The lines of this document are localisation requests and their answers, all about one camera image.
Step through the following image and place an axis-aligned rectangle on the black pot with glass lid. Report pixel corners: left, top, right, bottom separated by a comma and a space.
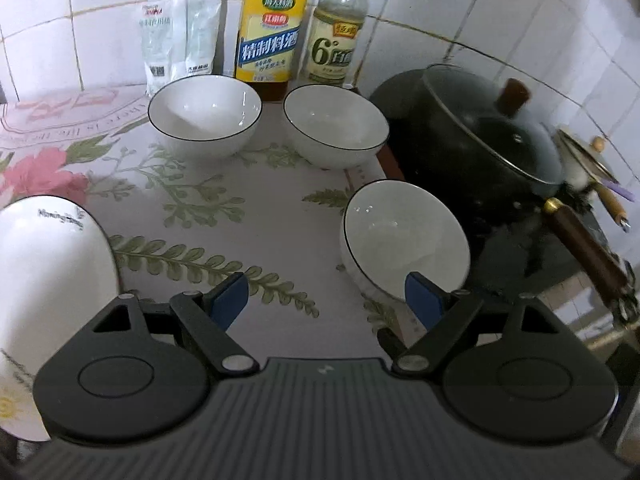
367, 62, 631, 308

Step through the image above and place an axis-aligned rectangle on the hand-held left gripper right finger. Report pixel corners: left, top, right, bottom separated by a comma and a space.
377, 271, 566, 376

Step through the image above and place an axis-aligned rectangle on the clear seasoning bag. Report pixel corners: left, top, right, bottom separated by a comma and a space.
185, 0, 223, 78

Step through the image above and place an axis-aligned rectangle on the small pot with lid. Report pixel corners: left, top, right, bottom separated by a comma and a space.
555, 127, 631, 233

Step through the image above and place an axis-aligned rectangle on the small white black-rimmed bowl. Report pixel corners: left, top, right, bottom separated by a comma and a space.
282, 84, 391, 171
147, 75, 263, 161
341, 180, 472, 306

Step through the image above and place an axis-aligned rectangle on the large white black-rimmed bowl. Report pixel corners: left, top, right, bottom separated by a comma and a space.
0, 195, 121, 442

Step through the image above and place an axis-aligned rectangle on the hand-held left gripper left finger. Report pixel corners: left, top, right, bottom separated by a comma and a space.
90, 271, 261, 376

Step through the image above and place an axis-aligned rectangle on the white salt bag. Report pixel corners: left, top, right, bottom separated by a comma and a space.
137, 0, 188, 97

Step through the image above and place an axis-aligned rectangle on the floral tablecloth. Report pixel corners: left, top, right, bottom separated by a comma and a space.
0, 85, 426, 356

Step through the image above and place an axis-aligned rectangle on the clear vinegar bottle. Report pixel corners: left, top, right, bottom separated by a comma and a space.
302, 0, 368, 88

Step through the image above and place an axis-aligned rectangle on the amber cooking wine bottle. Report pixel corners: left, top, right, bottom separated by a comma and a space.
234, 0, 316, 101

